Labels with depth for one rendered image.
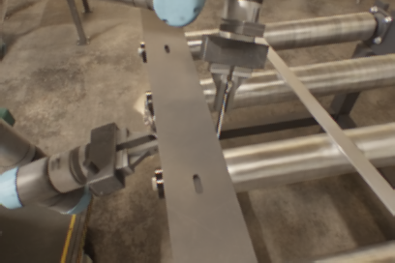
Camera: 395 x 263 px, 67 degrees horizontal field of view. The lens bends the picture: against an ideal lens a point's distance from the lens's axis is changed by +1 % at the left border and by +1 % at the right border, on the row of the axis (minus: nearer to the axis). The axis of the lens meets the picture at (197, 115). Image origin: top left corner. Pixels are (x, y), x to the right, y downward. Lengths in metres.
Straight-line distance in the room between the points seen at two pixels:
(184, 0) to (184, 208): 0.29
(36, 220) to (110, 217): 0.42
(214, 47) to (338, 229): 1.38
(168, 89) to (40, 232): 1.04
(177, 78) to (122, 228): 1.24
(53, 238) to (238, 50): 1.08
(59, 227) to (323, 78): 1.15
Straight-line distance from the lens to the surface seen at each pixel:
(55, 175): 0.60
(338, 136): 0.85
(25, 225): 1.48
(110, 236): 1.69
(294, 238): 1.69
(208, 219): 0.38
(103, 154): 0.57
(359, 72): 1.13
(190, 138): 0.44
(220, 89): 0.62
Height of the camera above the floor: 1.51
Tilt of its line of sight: 46 degrees down
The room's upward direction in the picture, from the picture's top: straight up
